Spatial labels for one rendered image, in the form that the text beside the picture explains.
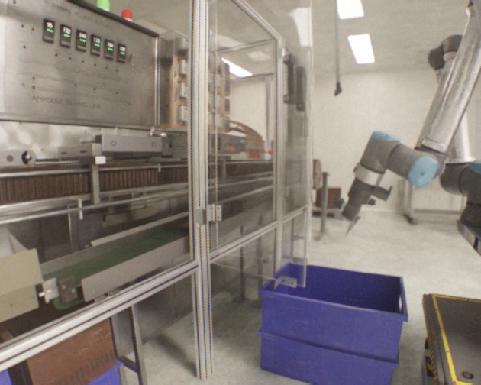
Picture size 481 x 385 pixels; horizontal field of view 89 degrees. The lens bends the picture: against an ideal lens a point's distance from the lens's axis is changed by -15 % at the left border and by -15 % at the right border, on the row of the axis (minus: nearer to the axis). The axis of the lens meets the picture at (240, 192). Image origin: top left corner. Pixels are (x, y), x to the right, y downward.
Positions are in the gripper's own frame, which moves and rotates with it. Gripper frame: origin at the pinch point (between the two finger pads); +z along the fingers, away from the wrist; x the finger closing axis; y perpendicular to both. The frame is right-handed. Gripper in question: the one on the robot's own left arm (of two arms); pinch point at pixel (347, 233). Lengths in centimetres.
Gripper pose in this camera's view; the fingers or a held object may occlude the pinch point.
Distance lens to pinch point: 107.0
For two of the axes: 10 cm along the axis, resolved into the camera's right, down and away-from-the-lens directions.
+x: -6.2, 2.1, -7.6
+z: -2.5, 8.6, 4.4
